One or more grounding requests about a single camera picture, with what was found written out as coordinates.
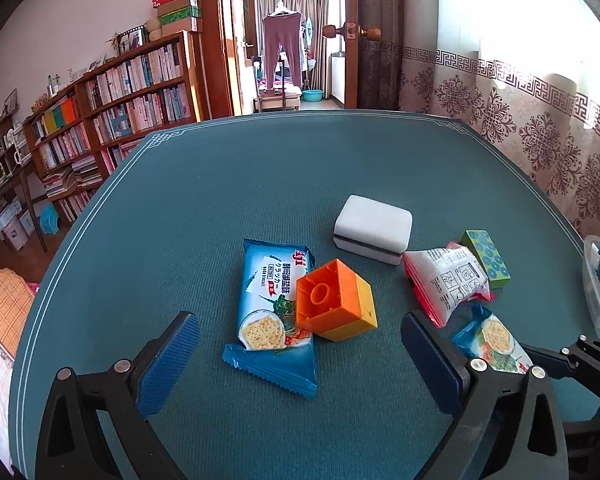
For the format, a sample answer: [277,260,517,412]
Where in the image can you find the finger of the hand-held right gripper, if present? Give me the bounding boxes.
[522,345,581,381]

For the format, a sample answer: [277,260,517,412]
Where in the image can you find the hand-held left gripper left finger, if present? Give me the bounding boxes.
[36,310,201,480]

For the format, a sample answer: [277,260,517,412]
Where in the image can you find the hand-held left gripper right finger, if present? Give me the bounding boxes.
[401,309,570,480]

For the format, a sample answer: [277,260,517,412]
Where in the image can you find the orange and yellow toy block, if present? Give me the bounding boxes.
[295,258,379,343]

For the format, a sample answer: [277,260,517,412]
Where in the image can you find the blue cracker packet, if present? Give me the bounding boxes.
[450,302,536,376]
[222,238,320,400]

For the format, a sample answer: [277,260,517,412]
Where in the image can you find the red and white snack packet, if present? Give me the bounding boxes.
[401,241,496,328]

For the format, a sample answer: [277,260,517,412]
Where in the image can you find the green patterned small box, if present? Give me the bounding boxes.
[460,230,512,290]

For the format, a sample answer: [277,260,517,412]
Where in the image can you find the white sponge block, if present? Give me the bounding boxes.
[332,194,414,267]

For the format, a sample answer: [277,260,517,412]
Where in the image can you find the floral bed cover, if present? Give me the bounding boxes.
[0,266,37,466]

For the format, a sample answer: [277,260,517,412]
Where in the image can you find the white storage bins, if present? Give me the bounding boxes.
[0,205,36,251]

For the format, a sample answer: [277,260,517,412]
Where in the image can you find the small wooden shelf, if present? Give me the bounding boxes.
[0,110,48,253]

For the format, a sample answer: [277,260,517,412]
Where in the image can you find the patterned beige curtain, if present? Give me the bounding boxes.
[399,0,600,246]

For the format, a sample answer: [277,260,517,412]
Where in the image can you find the wooden bookshelf with books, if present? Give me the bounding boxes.
[22,30,206,226]

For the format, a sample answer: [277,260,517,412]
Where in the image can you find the wooden stool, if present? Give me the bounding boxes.
[254,87,301,113]

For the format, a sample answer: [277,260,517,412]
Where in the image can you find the brown curtain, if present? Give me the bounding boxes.
[356,0,406,111]

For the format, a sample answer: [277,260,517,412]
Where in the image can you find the wooden door with knob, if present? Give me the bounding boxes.
[322,0,383,110]

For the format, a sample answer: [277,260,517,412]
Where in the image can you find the hanging mauve pants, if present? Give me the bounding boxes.
[261,10,306,92]

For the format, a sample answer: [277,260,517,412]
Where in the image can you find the stack of cardboard boxes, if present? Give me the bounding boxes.
[151,0,204,38]

